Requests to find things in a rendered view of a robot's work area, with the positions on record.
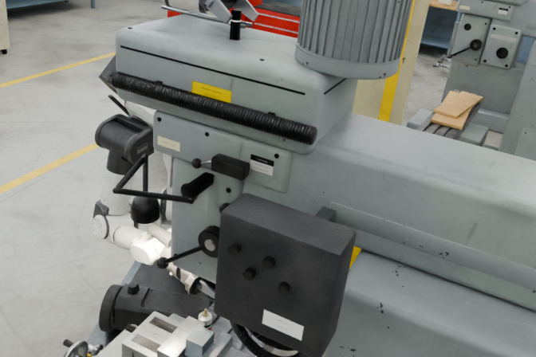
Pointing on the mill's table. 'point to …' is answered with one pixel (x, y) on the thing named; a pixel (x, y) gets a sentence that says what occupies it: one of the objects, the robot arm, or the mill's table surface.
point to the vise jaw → (176, 345)
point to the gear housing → (234, 144)
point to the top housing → (232, 75)
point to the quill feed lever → (207, 243)
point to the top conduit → (216, 107)
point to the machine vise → (150, 333)
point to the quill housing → (198, 216)
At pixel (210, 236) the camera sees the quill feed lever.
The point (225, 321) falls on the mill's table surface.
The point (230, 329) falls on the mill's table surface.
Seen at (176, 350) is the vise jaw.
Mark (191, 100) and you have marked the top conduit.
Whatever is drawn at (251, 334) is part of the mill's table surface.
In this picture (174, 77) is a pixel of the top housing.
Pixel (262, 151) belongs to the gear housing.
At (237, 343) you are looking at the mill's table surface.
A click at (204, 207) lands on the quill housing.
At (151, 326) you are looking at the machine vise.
